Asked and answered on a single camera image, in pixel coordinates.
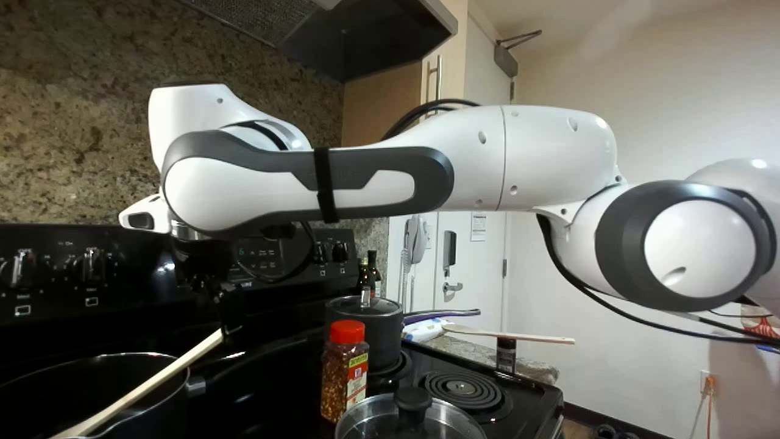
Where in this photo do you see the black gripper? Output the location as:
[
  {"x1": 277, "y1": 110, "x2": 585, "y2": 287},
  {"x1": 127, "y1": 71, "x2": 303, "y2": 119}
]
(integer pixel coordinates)
[{"x1": 170, "y1": 238, "x2": 247, "y2": 327}]

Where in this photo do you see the range hood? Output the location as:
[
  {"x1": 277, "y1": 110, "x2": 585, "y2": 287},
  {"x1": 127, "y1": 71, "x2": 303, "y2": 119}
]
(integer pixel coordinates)
[{"x1": 183, "y1": 0, "x2": 457, "y2": 83}]

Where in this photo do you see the black electric stove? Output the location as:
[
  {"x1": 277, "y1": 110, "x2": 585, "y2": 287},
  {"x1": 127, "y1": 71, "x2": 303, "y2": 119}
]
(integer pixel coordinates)
[{"x1": 0, "y1": 221, "x2": 565, "y2": 439}]

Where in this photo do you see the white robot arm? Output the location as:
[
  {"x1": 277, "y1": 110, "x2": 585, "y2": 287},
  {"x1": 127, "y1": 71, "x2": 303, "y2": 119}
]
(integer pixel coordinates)
[{"x1": 119, "y1": 83, "x2": 780, "y2": 315}]

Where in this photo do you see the white door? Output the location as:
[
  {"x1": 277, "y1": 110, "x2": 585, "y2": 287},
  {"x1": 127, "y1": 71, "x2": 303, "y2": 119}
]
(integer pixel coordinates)
[{"x1": 387, "y1": 15, "x2": 511, "y2": 328}]

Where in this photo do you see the spice jar with orange lid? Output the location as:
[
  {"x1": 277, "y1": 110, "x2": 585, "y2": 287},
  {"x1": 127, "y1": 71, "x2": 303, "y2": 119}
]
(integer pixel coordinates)
[{"x1": 318, "y1": 319, "x2": 370, "y2": 422}]

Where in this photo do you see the beige upper cabinet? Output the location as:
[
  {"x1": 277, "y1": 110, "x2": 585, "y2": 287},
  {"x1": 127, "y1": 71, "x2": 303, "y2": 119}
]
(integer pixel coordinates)
[{"x1": 342, "y1": 0, "x2": 471, "y2": 143}]

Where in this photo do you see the steel pot with glass lid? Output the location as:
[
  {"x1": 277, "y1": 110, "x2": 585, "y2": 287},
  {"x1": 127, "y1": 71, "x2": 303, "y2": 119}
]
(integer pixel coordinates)
[{"x1": 333, "y1": 388, "x2": 487, "y2": 439}]

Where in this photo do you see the large black pot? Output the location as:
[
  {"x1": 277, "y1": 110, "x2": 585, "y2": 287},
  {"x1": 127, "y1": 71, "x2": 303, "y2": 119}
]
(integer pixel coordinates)
[{"x1": 0, "y1": 351, "x2": 240, "y2": 439}]

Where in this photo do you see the wall phone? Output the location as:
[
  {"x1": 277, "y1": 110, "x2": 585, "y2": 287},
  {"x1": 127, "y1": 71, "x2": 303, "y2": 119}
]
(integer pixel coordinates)
[{"x1": 405, "y1": 214, "x2": 426, "y2": 266}]

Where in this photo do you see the wooden spoon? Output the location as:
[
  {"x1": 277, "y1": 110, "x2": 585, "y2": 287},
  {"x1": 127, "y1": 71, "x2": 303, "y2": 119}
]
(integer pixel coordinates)
[{"x1": 52, "y1": 328, "x2": 225, "y2": 439}]

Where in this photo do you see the wooden spatula on counter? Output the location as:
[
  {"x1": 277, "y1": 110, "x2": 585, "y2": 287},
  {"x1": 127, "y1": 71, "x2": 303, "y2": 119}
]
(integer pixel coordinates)
[{"x1": 444, "y1": 327, "x2": 574, "y2": 344}]

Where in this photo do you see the white blue packet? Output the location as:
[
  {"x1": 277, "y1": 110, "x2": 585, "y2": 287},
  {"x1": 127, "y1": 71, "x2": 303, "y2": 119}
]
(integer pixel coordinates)
[{"x1": 401, "y1": 319, "x2": 444, "y2": 344}]

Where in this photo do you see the black pot with lid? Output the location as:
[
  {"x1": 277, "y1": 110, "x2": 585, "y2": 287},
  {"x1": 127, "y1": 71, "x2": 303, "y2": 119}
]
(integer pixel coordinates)
[{"x1": 327, "y1": 254, "x2": 401, "y2": 375}]

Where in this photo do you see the small dark jar on counter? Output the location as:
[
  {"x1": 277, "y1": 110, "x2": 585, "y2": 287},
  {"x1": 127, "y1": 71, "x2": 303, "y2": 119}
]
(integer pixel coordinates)
[{"x1": 494, "y1": 337, "x2": 517, "y2": 375}]

